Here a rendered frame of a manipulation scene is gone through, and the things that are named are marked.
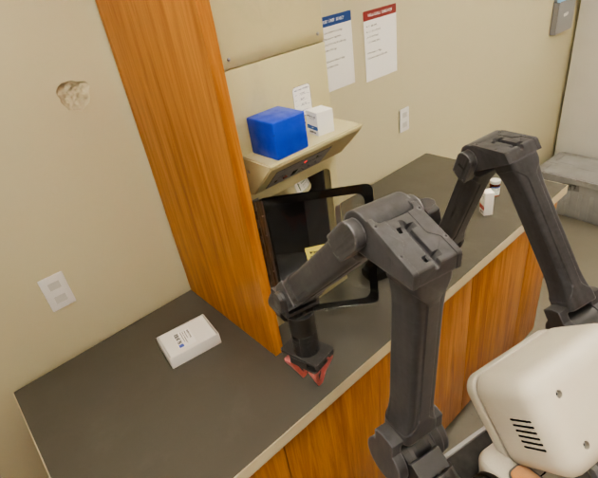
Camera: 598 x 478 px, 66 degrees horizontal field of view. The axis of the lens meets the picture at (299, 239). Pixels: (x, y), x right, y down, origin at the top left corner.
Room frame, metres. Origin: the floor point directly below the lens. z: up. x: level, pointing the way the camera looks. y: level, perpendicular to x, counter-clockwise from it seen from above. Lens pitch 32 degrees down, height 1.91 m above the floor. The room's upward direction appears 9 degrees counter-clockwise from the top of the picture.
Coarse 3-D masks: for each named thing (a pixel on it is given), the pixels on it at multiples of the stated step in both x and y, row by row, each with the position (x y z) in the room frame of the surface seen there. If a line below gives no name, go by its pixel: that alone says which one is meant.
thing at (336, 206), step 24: (312, 192) 1.06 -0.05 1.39; (336, 192) 1.05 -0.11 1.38; (360, 192) 1.05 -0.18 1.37; (288, 216) 1.06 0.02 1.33; (312, 216) 1.05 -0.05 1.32; (336, 216) 1.05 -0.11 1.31; (288, 240) 1.06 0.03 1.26; (312, 240) 1.05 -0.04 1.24; (288, 264) 1.06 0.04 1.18; (336, 288) 1.05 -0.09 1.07; (360, 288) 1.05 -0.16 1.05
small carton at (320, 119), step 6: (312, 108) 1.17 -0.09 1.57; (318, 108) 1.16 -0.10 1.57; (324, 108) 1.15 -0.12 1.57; (330, 108) 1.14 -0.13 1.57; (306, 114) 1.16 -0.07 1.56; (312, 114) 1.14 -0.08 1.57; (318, 114) 1.12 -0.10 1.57; (324, 114) 1.13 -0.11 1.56; (330, 114) 1.14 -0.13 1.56; (312, 120) 1.14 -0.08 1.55; (318, 120) 1.12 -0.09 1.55; (324, 120) 1.13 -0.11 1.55; (330, 120) 1.14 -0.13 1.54; (312, 126) 1.14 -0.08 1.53; (318, 126) 1.12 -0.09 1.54; (324, 126) 1.13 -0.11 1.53; (330, 126) 1.14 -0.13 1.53; (312, 132) 1.14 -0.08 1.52; (318, 132) 1.12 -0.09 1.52; (324, 132) 1.13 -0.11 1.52
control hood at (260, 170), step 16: (336, 128) 1.16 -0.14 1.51; (352, 128) 1.15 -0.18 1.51; (320, 144) 1.07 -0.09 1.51; (336, 144) 1.14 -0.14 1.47; (256, 160) 1.02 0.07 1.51; (272, 160) 1.01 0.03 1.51; (288, 160) 1.01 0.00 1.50; (256, 176) 1.02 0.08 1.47; (272, 176) 1.02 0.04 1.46; (256, 192) 1.04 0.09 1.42
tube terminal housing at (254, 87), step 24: (312, 48) 1.23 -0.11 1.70; (240, 72) 1.09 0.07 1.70; (264, 72) 1.13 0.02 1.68; (288, 72) 1.18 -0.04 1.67; (312, 72) 1.23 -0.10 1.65; (240, 96) 1.09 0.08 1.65; (264, 96) 1.13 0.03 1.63; (288, 96) 1.17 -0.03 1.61; (312, 96) 1.22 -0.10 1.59; (240, 120) 1.08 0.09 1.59; (240, 144) 1.07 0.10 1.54; (312, 168) 1.20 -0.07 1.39; (336, 168) 1.26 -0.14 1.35; (264, 192) 1.10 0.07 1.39
